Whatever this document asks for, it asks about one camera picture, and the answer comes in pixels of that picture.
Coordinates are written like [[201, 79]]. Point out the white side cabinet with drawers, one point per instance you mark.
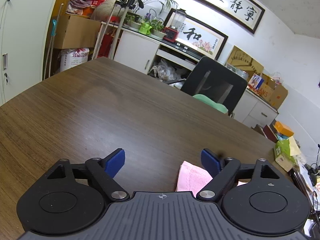
[[252, 110]]

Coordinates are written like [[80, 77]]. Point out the flat brown cardboard sheet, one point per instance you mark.
[[241, 60]]

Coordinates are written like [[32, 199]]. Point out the green watering can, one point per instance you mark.
[[145, 28]]

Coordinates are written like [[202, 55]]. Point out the white printed sack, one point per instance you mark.
[[73, 57]]

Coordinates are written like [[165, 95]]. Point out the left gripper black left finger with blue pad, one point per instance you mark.
[[101, 173]]

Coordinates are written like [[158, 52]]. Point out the cardboard box with red letters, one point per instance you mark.
[[273, 93]]

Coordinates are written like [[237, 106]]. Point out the white metal filing cabinet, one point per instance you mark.
[[24, 26]]

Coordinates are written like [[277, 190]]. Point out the pink fluffy towel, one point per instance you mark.
[[192, 178]]

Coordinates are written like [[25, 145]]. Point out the potted green plant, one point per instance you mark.
[[157, 27]]

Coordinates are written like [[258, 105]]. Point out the white low cabinet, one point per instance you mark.
[[141, 52]]

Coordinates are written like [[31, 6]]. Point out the red base blender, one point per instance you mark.
[[173, 23]]

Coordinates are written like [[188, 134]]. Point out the large brown cardboard box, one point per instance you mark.
[[76, 32]]

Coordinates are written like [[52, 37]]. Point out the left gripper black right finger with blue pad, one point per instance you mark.
[[223, 173]]

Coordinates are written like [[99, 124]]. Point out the green tissue box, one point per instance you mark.
[[286, 153]]

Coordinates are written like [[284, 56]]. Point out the black office chair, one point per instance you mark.
[[217, 82]]

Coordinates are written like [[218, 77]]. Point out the mop with teal clip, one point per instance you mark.
[[48, 63]]

